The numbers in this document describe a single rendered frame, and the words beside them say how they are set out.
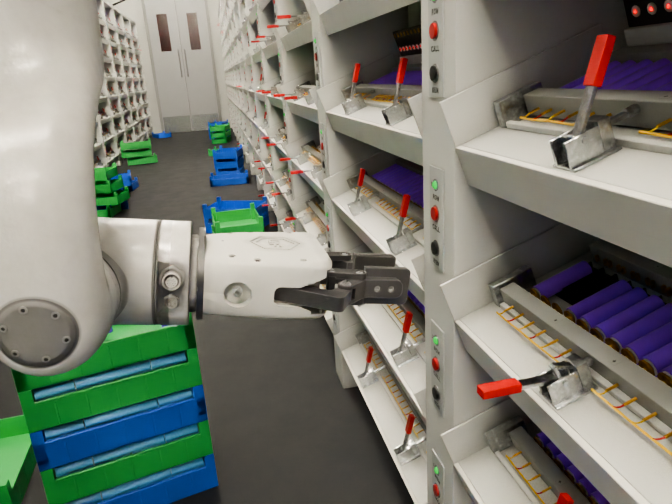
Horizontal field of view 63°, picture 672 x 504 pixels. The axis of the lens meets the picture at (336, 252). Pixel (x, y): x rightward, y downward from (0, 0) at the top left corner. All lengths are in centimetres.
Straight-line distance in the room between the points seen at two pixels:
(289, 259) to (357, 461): 88
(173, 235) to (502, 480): 49
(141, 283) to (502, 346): 36
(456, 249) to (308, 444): 79
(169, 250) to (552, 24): 44
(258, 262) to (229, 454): 95
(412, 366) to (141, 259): 61
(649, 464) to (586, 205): 19
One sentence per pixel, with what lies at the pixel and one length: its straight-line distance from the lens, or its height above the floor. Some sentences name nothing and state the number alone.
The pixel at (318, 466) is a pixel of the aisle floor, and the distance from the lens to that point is 126.
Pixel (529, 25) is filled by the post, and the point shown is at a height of 83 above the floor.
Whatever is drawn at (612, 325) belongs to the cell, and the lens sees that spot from 56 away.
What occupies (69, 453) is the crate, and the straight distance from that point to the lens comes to 115.
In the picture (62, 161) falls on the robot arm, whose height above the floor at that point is 76.
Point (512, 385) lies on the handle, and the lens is 49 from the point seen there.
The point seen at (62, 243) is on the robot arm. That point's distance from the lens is 35.
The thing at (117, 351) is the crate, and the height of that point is 35.
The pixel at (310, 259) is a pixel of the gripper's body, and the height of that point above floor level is 66.
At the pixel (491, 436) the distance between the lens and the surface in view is 74.
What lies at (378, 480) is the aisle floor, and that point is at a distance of 122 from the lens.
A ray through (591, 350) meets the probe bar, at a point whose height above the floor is 56.
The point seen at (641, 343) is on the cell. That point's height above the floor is 57.
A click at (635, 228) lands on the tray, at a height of 69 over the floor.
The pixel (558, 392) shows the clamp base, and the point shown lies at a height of 53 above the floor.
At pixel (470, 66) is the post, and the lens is 60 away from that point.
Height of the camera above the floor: 80
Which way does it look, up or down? 18 degrees down
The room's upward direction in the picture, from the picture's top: 4 degrees counter-clockwise
